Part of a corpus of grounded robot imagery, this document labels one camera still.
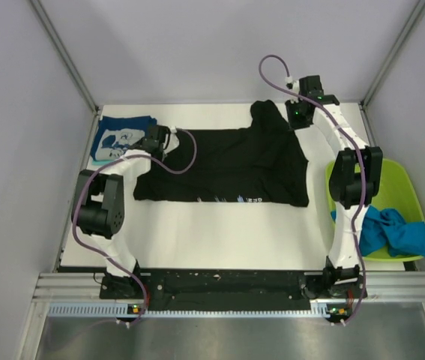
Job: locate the left aluminium corner post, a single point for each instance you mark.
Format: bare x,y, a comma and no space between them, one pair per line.
64,55

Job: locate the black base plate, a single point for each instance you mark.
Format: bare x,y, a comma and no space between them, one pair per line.
174,289

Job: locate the right aluminium corner post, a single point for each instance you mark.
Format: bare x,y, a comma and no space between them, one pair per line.
412,21

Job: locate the folded navy printed t-shirt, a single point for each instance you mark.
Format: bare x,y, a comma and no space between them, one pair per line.
117,135

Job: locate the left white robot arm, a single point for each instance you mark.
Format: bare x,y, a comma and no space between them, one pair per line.
99,203

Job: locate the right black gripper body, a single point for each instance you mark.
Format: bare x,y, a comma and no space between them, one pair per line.
296,121

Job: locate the aluminium frame rail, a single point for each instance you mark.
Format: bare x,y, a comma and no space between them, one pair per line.
386,286

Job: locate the folded turquoise t-shirt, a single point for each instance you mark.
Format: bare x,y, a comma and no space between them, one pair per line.
99,163

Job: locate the black t-shirt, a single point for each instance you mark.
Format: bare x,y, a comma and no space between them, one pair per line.
262,163

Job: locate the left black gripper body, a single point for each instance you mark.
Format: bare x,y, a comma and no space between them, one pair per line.
161,150

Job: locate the aluminium corner post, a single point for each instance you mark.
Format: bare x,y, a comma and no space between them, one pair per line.
412,21
64,55

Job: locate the green plastic basin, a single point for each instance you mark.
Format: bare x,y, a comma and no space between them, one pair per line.
395,191

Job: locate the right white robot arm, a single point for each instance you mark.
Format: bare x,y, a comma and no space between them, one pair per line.
352,184

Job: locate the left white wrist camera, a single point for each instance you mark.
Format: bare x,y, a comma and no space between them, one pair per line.
172,140

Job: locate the blue crumpled t-shirt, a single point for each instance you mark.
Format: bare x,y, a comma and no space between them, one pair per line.
388,229

